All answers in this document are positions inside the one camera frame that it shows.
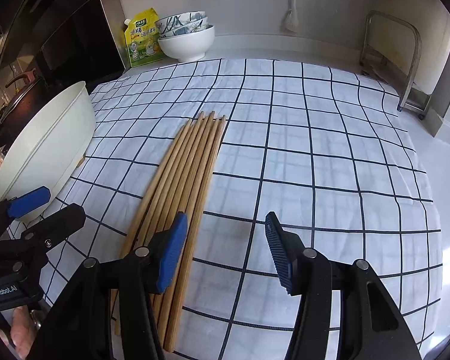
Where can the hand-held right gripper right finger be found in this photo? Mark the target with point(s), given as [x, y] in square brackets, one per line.
[281, 255]

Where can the dark cooking pot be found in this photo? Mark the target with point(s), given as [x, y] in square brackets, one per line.
[22, 105]

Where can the yellow seasoning pouch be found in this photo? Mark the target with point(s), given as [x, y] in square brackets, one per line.
[144, 41]

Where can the stainless steel rack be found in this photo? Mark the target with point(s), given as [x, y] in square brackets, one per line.
[413, 63]

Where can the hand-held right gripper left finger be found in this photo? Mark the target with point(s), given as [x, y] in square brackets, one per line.
[170, 255]

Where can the blue floral patterned bowl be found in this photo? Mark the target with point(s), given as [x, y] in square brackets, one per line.
[180, 20]
[200, 29]

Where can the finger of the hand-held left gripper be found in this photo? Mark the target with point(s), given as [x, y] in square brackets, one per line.
[60, 221]
[30, 202]

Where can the small wooden block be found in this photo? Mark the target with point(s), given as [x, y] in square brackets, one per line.
[81, 161]

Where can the large white plastic basin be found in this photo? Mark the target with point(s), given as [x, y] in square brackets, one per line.
[48, 138]

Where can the white black checked cloth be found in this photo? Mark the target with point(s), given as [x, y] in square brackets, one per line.
[322, 176]

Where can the plain white ceramic bowl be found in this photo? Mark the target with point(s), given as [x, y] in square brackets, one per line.
[187, 45]

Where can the person's left hand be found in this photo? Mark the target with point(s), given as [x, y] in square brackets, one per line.
[22, 330]

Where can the bundle of wooden chopsticks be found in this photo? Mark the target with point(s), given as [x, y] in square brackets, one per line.
[187, 165]

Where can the black range hood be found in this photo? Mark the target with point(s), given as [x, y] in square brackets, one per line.
[60, 15]

